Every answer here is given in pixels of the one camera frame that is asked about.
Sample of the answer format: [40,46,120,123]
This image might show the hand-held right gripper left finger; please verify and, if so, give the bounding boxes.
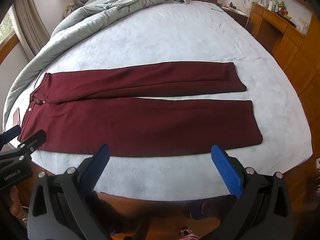
[27,144,112,240]

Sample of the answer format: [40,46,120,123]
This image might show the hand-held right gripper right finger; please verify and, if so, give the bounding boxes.
[205,144,294,240]

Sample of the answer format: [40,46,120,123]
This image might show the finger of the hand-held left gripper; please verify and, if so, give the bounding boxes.
[0,129,47,164]
[0,125,22,147]

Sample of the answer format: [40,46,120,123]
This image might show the maroon pants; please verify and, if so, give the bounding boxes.
[18,61,264,158]

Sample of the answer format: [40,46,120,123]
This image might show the person's left hand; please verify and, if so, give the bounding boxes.
[8,186,25,221]

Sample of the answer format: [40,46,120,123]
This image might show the striped shoe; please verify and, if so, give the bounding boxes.
[21,206,29,227]

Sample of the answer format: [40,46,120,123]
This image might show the blue slipper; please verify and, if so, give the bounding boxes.
[189,199,208,220]

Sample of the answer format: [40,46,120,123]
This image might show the pink and white shoe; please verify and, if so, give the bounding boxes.
[178,226,201,240]

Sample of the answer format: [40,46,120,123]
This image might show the window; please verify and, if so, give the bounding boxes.
[0,12,16,46]

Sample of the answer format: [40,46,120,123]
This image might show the beige curtain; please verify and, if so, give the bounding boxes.
[14,0,50,61]

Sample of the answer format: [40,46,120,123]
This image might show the grey duvet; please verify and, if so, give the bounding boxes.
[4,0,188,128]

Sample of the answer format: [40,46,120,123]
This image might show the wooden bedside cabinet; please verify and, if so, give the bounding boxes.
[250,4,320,155]

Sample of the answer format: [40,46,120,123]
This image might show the white fleece bed sheet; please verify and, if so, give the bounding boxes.
[7,0,314,203]

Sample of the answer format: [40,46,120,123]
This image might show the floral patterned pillow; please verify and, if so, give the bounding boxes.
[64,0,87,18]

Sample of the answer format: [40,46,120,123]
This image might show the dark nightstand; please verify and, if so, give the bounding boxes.
[217,2,252,33]

